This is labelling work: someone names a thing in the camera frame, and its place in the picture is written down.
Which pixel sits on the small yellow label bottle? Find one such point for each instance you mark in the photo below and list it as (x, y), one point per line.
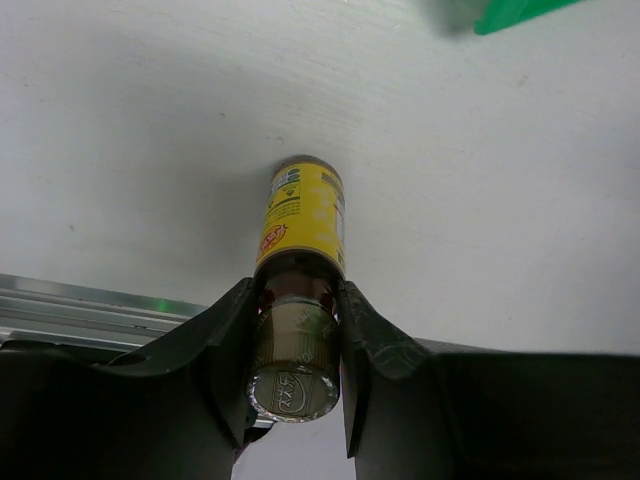
(294, 375)

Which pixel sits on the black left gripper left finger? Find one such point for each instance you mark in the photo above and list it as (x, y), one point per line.
(172, 409)

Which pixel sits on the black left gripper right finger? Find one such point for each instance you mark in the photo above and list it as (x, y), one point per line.
(422, 409)

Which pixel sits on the aluminium front rail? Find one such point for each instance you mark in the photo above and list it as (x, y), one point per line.
(37, 310)

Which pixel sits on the green plastic bin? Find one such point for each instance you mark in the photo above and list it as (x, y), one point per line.
(503, 14)

